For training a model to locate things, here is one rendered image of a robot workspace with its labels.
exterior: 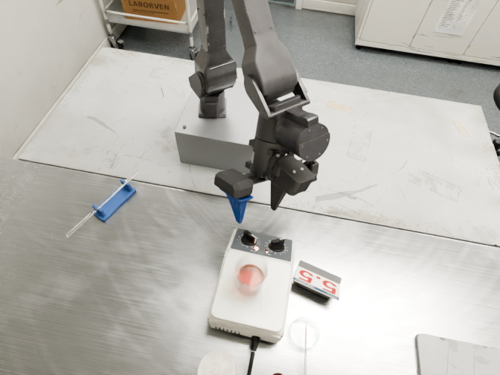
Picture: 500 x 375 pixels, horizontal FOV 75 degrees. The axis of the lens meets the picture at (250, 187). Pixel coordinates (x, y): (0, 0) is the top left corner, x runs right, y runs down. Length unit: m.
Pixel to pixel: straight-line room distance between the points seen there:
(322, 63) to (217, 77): 2.16
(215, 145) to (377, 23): 2.31
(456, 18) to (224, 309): 2.74
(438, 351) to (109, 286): 0.62
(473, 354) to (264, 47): 0.64
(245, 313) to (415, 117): 0.76
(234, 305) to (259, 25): 0.43
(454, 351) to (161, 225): 0.61
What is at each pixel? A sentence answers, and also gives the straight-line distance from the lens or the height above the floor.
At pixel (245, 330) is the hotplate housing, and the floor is 0.96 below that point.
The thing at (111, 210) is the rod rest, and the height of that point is 0.91.
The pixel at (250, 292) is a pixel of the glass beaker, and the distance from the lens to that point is 0.55.
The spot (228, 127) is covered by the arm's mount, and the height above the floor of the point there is 1.01.
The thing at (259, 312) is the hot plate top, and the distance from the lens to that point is 0.58.
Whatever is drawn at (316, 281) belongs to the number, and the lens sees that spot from 0.68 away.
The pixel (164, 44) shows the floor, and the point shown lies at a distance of 2.92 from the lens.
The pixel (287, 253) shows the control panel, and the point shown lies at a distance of 0.65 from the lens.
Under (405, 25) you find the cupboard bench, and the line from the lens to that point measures 2.96.
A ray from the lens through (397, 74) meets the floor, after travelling 2.92.
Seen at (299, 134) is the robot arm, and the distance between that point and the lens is 0.46.
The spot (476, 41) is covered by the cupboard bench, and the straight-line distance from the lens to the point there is 3.16.
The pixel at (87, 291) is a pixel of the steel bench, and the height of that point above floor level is 0.90.
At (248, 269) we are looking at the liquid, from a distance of 0.57.
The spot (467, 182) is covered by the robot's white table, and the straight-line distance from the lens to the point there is 0.99.
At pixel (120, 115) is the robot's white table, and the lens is 0.98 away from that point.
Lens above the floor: 1.55
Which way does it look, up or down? 56 degrees down
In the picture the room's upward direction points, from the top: 5 degrees clockwise
